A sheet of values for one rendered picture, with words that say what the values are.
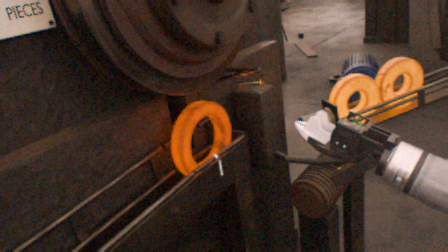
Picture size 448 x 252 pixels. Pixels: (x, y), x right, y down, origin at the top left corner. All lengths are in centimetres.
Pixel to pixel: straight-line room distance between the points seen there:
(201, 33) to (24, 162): 37
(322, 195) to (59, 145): 69
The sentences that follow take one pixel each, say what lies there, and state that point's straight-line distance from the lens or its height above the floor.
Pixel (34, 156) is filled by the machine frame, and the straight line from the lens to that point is 70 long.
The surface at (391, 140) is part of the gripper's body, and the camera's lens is 77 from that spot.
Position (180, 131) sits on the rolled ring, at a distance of 78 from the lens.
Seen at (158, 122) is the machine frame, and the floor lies 81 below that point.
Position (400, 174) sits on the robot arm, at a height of 71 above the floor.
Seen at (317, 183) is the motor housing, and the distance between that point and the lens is 106.
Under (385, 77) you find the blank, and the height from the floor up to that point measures 76.
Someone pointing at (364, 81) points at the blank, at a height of 76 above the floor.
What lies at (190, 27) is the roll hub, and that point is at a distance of 63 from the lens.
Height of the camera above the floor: 111
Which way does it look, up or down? 23 degrees down
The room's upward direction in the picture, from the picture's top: 9 degrees counter-clockwise
